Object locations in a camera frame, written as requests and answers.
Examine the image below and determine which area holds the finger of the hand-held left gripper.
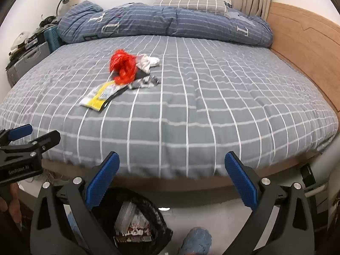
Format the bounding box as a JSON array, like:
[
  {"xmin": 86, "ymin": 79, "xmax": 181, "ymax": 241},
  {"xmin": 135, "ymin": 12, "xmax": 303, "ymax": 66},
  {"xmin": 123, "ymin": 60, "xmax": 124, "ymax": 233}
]
[
  {"xmin": 0, "ymin": 125, "xmax": 33, "ymax": 146},
  {"xmin": 0, "ymin": 130, "xmax": 61, "ymax": 160}
]

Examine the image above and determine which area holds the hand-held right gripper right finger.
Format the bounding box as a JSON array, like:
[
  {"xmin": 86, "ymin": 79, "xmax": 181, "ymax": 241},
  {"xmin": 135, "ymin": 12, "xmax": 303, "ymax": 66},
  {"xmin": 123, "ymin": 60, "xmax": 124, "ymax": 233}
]
[{"xmin": 224, "ymin": 151, "xmax": 315, "ymax": 255}]

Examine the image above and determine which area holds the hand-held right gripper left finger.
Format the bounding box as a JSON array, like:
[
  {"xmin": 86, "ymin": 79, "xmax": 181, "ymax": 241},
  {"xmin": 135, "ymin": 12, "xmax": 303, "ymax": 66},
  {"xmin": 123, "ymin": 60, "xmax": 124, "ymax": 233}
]
[{"xmin": 30, "ymin": 151, "xmax": 123, "ymax": 255}]

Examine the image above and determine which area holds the trash bin with black bag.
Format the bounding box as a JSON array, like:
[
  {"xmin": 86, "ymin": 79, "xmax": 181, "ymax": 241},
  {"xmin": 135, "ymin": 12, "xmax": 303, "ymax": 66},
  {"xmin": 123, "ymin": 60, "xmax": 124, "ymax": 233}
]
[{"xmin": 90, "ymin": 188, "xmax": 174, "ymax": 255}]

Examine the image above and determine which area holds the person's left hand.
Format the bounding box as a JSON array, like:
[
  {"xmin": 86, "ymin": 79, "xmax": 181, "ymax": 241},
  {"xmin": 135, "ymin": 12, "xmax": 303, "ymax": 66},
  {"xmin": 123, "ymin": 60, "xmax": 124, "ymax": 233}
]
[{"xmin": 0, "ymin": 183, "xmax": 24, "ymax": 224}]

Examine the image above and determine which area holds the black bed leg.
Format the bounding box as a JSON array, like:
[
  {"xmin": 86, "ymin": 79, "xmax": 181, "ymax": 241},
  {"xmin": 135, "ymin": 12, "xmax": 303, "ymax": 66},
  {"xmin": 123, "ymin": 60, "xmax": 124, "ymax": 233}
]
[{"xmin": 301, "ymin": 164, "xmax": 316, "ymax": 187}]

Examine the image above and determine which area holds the yellow and black wrapper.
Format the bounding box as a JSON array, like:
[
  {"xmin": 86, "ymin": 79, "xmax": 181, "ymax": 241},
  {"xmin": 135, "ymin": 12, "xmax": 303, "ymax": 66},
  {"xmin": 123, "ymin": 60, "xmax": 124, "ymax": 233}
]
[{"xmin": 79, "ymin": 81, "xmax": 125, "ymax": 112}]

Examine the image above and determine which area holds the grey plastic case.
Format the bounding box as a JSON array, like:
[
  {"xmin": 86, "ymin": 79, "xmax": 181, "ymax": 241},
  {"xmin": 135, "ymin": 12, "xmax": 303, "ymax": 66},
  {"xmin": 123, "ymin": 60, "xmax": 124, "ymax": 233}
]
[{"xmin": 6, "ymin": 41, "xmax": 51, "ymax": 88}]

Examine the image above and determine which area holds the blue fuzzy slipper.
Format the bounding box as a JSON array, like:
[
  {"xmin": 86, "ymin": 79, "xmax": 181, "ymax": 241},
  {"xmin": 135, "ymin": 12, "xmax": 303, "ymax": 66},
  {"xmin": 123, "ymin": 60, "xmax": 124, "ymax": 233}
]
[{"xmin": 178, "ymin": 227, "xmax": 213, "ymax": 255}]

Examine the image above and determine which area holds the grey checked bedsheet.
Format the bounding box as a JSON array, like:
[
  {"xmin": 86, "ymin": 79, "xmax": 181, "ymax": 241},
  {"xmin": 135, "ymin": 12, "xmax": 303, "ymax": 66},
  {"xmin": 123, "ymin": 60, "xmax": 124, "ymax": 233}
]
[{"xmin": 0, "ymin": 33, "xmax": 339, "ymax": 178}]

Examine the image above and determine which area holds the white rounded object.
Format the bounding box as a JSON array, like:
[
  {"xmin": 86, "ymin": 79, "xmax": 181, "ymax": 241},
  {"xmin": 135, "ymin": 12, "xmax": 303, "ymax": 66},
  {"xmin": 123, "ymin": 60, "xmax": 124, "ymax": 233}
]
[{"xmin": 13, "ymin": 31, "xmax": 30, "ymax": 46}]

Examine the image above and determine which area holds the teal plastic box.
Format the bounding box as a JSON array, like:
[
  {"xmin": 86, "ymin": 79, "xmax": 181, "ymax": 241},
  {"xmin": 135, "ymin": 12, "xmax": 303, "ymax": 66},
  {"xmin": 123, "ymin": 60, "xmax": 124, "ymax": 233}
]
[{"xmin": 44, "ymin": 25, "xmax": 63, "ymax": 53}]

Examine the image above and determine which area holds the small grey wrapper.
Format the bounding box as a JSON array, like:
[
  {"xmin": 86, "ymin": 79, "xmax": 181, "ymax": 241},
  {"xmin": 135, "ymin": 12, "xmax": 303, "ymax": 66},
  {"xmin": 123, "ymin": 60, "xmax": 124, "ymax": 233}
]
[{"xmin": 127, "ymin": 70, "xmax": 160, "ymax": 90}]

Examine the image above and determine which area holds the red plastic bag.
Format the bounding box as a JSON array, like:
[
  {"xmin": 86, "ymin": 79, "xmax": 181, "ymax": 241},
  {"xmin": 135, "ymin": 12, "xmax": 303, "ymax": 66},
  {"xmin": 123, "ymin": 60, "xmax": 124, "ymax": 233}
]
[{"xmin": 109, "ymin": 49, "xmax": 139, "ymax": 84}]

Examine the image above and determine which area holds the teal desk lamp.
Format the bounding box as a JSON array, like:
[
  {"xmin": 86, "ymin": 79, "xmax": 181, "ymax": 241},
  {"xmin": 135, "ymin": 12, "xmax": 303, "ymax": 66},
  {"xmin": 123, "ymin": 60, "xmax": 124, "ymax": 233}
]
[{"xmin": 56, "ymin": 0, "xmax": 70, "ymax": 17}]

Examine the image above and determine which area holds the blue striped quilt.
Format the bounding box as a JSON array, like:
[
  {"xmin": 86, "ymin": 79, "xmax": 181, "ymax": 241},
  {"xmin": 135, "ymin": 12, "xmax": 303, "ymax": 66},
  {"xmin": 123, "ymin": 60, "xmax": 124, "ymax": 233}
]
[{"xmin": 57, "ymin": 0, "xmax": 274, "ymax": 49}]

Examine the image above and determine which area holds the grey checked pillow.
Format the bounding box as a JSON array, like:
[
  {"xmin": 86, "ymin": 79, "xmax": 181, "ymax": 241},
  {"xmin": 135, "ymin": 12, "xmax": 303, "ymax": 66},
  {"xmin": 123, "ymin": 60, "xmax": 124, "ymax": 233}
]
[{"xmin": 152, "ymin": 0, "xmax": 229, "ymax": 15}]

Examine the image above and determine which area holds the white chair frame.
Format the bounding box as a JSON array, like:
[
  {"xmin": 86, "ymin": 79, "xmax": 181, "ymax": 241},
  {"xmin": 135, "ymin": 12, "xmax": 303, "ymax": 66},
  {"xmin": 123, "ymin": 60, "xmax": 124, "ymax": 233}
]
[{"xmin": 305, "ymin": 183, "xmax": 328, "ymax": 196}]

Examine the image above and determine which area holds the wooden bed frame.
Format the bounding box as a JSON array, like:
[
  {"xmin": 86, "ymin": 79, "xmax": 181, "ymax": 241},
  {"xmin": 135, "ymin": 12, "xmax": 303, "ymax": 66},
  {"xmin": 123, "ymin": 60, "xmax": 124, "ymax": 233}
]
[{"xmin": 40, "ymin": 2, "xmax": 340, "ymax": 200}]

